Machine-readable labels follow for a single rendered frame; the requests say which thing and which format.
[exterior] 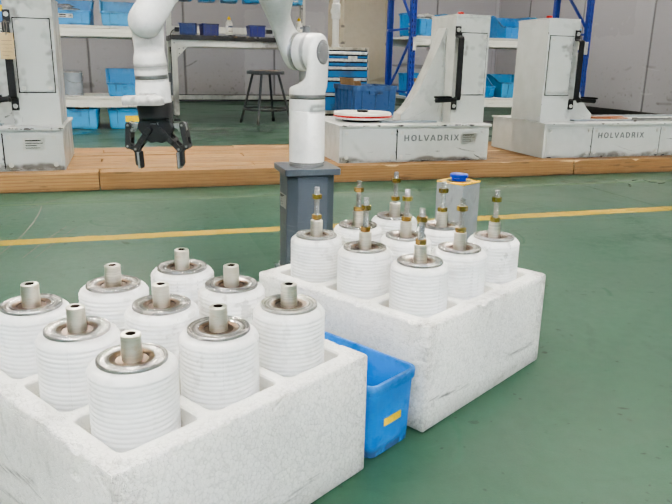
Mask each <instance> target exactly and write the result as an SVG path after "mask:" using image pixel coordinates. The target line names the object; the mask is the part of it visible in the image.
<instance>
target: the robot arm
mask: <svg viewBox="0 0 672 504"><path fill-rule="evenodd" d="M178 1H179V0H136V2H135V3H134V5H133V6H132V8H131V10H130V11H129V14H128V25H129V27H130V29H131V32H132V39H133V47H134V56H133V64H134V73H135V93H136V95H128V96H123V97H122V98H121V101H122V106H137V111H138V118H139V123H134V122H133V121H130V122H127V123H126V124H125V147H126V148H127V149H131V150H133V151H134V154H135V163H136V165H137V166H138V168H141V169H142V168H144V167H145V162H144V153H143V151H142V148H143V147H144V145H145V144H146V143H147V142H148V141H149V142H150V143H154V142H159V143H164V142H166V141H167V142H168V143H169V144H170V145H172V146H173V147H174V148H175V150H176V151H177V152H176V159H177V168H178V169H182V168H183V166H184V165H185V163H186V162H185V150H187V149H189V148H191V147H192V141H191V136H190V131H189V127H188V123H187V121H183V122H181V123H175V122H174V120H173V110H172V99H171V89H170V84H169V80H168V70H167V61H166V56H165V51H164V26H163V25H164V23H165V21H166V19H167V18H168V16H169V14H170V12H171V11H172V9H173V7H174V5H175V4H176V3H177V2H178ZM259 2H260V4H261V6H262V8H263V10H264V12H265V15H266V17H267V19H268V21H269V24H270V26H271V28H272V31H273V34H274V36H275V39H276V42H277V45H278V48H279V50H280V53H281V56H282V58H283V60H284V62H285V64H286V65H287V66H288V67H289V68H290V69H292V70H296V71H306V77H305V79H304V80H303V81H302V82H300V83H299V84H296V85H294V86H292V87H290V89H289V166H292V167H299V168H317V167H323V166H324V148H325V92H326V88H327V81H328V65H329V46H328V41H327V39H326V37H325V36H324V35H323V34H321V33H299V32H298V31H297V30H296V29H295V27H294V25H293V22H292V20H291V16H290V14H291V7H292V3H293V0H259ZM137 128H138V129H139V131H140V132H141V133H142V135H141V137H140V138H139V139H138V141H137V143H136V144H134V141H135V131H136V130H137ZM176 128H177V129H178V131H179V132H181V137H182V141H183V144H182V143H181V142H180V141H179V139H178V137H177V136H176V135H175V134H174V133H173V132H174V130H175V129H176Z"/></svg>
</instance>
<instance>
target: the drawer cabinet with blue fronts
mask: <svg viewBox="0 0 672 504"><path fill-rule="evenodd" d="M368 68H369V48H355V47H329V65H328V81H327V88H326V92H325V116H333V115H334V111H335V88H334V83H340V77H346V78H354V81H361V84H368Z"/></svg>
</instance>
